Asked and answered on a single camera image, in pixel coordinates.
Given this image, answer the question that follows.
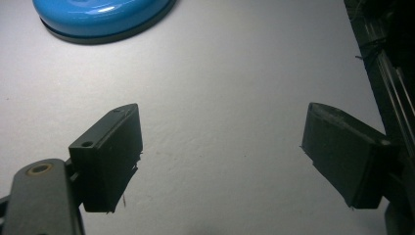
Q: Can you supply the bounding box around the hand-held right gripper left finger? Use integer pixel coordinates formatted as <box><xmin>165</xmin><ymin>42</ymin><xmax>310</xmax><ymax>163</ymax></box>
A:
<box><xmin>68</xmin><ymin>103</ymin><xmax>144</xmax><ymax>213</ymax></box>

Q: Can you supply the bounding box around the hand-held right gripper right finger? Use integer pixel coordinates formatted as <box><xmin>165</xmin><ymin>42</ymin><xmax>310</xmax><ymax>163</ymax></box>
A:
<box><xmin>300</xmin><ymin>102</ymin><xmax>399</xmax><ymax>210</ymax></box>

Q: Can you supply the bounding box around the blue round plate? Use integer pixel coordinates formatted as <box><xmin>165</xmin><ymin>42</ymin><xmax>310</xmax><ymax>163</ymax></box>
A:
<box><xmin>31</xmin><ymin>0</ymin><xmax>178</xmax><ymax>46</ymax></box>

